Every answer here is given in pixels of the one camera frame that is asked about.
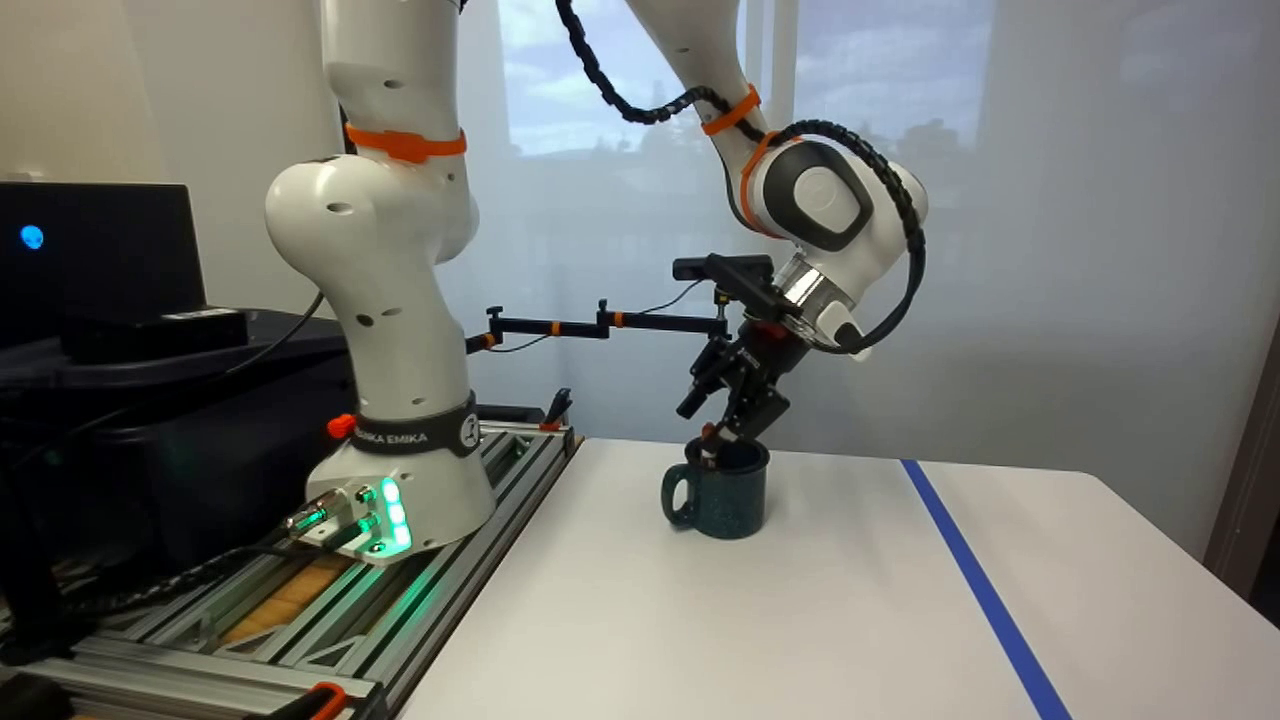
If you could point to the black camera boom rod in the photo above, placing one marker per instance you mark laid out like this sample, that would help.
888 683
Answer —
602 324

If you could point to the aluminium rail base frame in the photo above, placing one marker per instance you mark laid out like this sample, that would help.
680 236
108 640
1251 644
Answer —
292 616

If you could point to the black computer monitor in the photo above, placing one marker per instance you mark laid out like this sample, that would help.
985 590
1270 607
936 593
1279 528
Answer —
92 248

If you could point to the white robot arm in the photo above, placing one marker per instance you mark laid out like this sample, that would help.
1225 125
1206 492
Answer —
375 226

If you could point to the blue tape line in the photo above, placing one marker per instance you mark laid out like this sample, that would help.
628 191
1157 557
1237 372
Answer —
1022 656

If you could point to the black equipment cabinet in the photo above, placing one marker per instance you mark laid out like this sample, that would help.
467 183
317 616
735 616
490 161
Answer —
139 469

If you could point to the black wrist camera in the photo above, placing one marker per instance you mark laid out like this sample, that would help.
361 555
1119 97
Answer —
738 278

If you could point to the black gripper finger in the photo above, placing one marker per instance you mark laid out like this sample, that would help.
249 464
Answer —
723 402
762 413

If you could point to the dark green enamel mug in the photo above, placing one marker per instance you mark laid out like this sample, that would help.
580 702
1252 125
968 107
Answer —
723 501

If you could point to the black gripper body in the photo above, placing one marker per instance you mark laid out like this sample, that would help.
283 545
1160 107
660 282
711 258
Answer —
755 363

